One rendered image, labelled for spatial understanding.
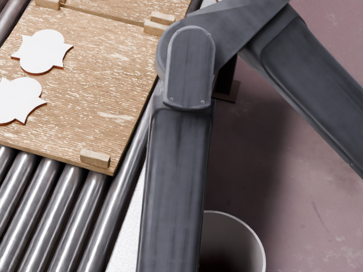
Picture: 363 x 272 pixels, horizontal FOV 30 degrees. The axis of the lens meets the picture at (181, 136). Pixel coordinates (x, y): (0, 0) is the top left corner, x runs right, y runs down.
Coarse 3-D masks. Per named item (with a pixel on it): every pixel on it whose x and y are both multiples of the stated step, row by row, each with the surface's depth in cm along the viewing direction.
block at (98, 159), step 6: (84, 150) 130; (84, 156) 130; (90, 156) 129; (96, 156) 130; (102, 156) 130; (108, 156) 130; (90, 162) 131; (96, 162) 130; (102, 162) 130; (108, 162) 130
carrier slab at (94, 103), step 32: (32, 32) 153; (64, 32) 154; (96, 32) 155; (128, 32) 155; (0, 64) 146; (64, 64) 148; (96, 64) 148; (128, 64) 149; (64, 96) 142; (96, 96) 143; (128, 96) 143; (0, 128) 135; (32, 128) 136; (64, 128) 137; (96, 128) 137; (128, 128) 138; (64, 160) 133
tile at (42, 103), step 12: (0, 84) 141; (12, 84) 142; (24, 84) 142; (36, 84) 142; (0, 96) 139; (12, 96) 140; (24, 96) 140; (36, 96) 140; (0, 108) 137; (12, 108) 138; (24, 108) 138; (36, 108) 139; (0, 120) 135; (12, 120) 136; (24, 120) 136
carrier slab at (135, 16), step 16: (80, 0) 161; (96, 0) 162; (112, 0) 162; (128, 0) 162; (144, 0) 163; (160, 0) 163; (176, 0) 164; (112, 16) 159; (128, 16) 159; (144, 16) 159; (176, 16) 160
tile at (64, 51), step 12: (24, 36) 151; (36, 36) 151; (48, 36) 151; (60, 36) 152; (24, 48) 149; (36, 48) 149; (48, 48) 149; (60, 48) 149; (72, 48) 151; (24, 60) 146; (36, 60) 146; (48, 60) 147; (60, 60) 147; (36, 72) 144; (48, 72) 146
